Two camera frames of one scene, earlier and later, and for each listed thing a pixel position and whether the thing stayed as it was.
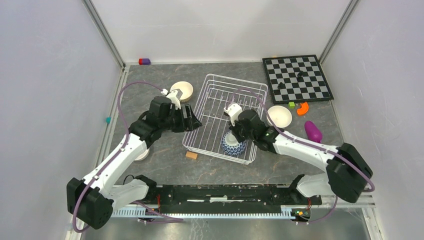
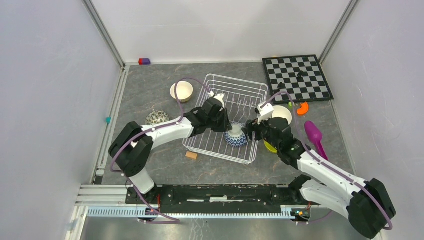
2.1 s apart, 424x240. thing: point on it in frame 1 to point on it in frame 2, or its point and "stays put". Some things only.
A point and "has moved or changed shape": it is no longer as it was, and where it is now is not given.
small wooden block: (191, 155) stays put
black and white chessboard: (297, 79) stays put
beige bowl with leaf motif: (186, 88) stays put
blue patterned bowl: (230, 145) has moved or changed shape
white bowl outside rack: (281, 115) stays put
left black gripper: (188, 124) to (225, 125)
